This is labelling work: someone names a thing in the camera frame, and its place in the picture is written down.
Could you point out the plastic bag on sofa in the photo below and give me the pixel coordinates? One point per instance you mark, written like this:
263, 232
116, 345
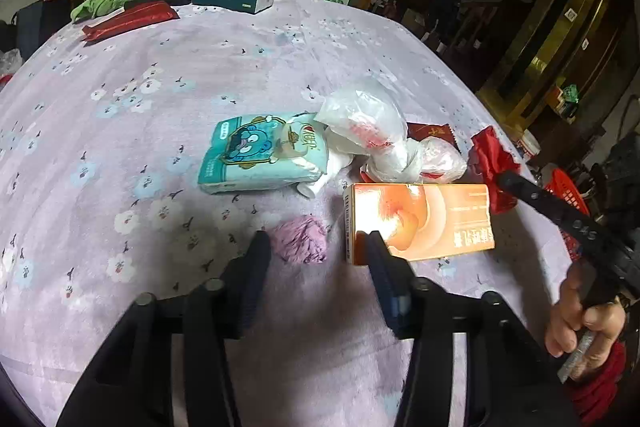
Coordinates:
10, 62

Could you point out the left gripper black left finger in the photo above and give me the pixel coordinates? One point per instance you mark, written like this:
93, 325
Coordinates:
161, 344

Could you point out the clear plastic bag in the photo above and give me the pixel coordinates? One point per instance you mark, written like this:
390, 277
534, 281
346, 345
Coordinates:
364, 119

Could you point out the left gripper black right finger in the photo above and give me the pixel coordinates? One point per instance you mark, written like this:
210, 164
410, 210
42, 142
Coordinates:
509, 380

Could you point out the person's right hand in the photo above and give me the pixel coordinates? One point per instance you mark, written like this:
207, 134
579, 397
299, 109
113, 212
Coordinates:
569, 316

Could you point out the teal tissue pack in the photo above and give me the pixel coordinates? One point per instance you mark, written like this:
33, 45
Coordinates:
264, 152

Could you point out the dark red snack wrapper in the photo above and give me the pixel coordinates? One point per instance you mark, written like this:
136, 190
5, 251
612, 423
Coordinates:
420, 132

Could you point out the white plastic bucket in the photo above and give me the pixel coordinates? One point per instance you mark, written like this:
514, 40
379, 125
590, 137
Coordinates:
527, 146

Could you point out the orange medicine box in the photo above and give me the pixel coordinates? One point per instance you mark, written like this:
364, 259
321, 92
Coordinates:
418, 221

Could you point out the green cloth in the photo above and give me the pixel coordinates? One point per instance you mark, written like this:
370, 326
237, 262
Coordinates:
90, 9

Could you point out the red flat pouch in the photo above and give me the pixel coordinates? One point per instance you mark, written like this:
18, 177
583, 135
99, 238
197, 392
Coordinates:
141, 15

